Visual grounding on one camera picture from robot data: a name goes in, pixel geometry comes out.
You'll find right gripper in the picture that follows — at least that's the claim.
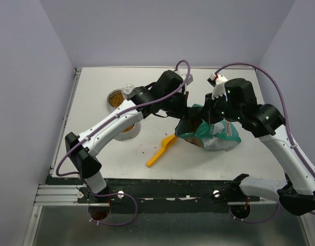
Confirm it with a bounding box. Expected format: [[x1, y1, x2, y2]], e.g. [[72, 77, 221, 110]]
[[196, 91, 243, 125]]

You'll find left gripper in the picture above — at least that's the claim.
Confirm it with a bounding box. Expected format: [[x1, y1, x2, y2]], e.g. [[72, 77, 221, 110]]
[[161, 89, 189, 119]]

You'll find green pet food bag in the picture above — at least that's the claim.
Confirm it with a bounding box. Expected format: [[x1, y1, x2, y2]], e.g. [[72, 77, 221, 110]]
[[174, 116, 242, 151]]

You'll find yellow plastic scoop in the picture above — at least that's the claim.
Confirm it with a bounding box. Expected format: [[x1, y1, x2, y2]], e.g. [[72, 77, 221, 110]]
[[146, 134, 178, 168]]

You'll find brown pet food kibble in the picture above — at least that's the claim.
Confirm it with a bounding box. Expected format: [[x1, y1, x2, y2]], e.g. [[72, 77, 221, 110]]
[[108, 94, 134, 134]]

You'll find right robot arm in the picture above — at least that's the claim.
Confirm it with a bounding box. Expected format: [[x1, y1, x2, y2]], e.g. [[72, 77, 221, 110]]
[[201, 76, 315, 216]]

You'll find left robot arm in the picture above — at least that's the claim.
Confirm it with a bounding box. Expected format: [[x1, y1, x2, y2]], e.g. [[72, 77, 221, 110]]
[[65, 70, 193, 202]]

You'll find clear plastic water bottle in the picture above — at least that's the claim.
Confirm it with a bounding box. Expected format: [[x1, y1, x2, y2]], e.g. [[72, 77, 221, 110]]
[[121, 84, 135, 99]]

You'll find grey double bowl feeder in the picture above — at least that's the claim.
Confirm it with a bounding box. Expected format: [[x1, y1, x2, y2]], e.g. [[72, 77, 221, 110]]
[[106, 88, 142, 142]]

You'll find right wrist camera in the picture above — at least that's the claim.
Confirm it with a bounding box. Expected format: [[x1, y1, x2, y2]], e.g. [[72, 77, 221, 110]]
[[207, 73, 228, 99]]

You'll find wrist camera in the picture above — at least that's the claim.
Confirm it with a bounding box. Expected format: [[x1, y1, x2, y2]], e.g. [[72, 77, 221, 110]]
[[207, 73, 228, 99], [181, 74, 193, 86]]

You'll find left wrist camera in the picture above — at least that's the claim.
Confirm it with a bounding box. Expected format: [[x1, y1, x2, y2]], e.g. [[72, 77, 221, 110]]
[[181, 74, 193, 86]]

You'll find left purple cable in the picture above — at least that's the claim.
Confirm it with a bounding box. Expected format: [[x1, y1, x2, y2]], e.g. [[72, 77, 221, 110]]
[[55, 60, 191, 227]]

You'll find aluminium frame profile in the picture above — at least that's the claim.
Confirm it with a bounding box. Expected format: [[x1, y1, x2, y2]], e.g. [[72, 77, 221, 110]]
[[34, 179, 291, 206]]

